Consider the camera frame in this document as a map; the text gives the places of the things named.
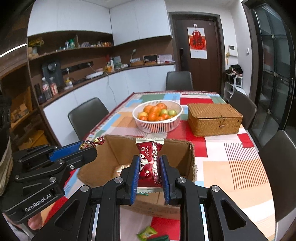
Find person's left hand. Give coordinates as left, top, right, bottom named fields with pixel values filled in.
left=27, top=210, right=44, bottom=231

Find dark brown door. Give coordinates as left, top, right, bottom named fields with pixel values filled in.
left=169, top=12, right=226, bottom=98

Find wooden display cabinet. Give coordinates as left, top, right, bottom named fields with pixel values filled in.
left=0, top=44, right=56, bottom=151

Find white upper cabinets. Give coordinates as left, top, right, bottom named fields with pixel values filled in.
left=27, top=0, right=173, bottom=46

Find red gold candy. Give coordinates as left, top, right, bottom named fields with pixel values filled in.
left=79, top=137, right=105, bottom=151

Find woven wicker box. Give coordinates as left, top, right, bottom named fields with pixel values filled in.
left=187, top=103, right=243, bottom=137

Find white plastic fruit basket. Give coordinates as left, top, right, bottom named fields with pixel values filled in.
left=132, top=100, right=183, bottom=134

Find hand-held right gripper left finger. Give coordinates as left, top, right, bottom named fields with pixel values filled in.
left=31, top=155, right=140, bottom=241

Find dark bottle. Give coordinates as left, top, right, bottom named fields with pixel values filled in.
left=35, top=84, right=46, bottom=104

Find dark bag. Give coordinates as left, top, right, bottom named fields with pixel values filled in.
left=223, top=64, right=243, bottom=78

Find red white wall poster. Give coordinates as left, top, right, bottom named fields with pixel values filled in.
left=187, top=27, right=208, bottom=59

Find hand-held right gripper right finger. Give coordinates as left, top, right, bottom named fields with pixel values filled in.
left=159, top=155, right=270, bottom=241

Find dark grey dining chair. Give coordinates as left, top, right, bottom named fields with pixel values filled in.
left=68, top=97, right=110, bottom=141
left=258, top=130, right=296, bottom=223
left=228, top=90, right=258, bottom=130
left=166, top=71, right=194, bottom=91

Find yellow flower bunch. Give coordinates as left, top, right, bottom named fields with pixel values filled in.
left=28, top=38, right=44, bottom=48

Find black wall socket strip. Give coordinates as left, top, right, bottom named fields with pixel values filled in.
left=62, top=61, right=94, bottom=72

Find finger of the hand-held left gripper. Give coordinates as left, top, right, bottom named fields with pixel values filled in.
left=15, top=148, right=98, bottom=186
left=11, top=142, right=87, bottom=163

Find striped clothing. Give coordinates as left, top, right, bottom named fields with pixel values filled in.
left=0, top=139, right=13, bottom=195

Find pile of oranges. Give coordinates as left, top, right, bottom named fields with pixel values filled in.
left=138, top=103, right=177, bottom=122

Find white shoe rack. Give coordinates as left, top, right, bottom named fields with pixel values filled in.
left=224, top=76, right=244, bottom=102

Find white lower cabinet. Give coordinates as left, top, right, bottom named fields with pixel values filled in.
left=39, top=64, right=176, bottom=146

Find white power cable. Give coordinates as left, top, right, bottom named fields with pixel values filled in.
left=105, top=72, right=116, bottom=107

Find red snack packet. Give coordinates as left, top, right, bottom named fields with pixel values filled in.
left=135, top=138, right=164, bottom=194

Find clear water bottle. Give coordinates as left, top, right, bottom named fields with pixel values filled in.
left=42, top=77, right=53, bottom=100

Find wooden wall shelf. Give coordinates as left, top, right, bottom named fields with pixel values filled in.
left=28, top=31, right=115, bottom=62

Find small green candy packet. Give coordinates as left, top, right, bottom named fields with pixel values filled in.
left=136, top=227, right=158, bottom=240

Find brown cardboard box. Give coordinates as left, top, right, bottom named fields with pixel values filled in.
left=77, top=134, right=197, bottom=220

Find dark glass sliding door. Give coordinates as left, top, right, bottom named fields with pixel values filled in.
left=242, top=0, right=296, bottom=149

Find black water dispenser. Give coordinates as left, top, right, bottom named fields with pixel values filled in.
left=42, top=62, right=63, bottom=88

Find pink label bottle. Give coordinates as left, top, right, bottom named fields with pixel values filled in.
left=49, top=77, right=58, bottom=95

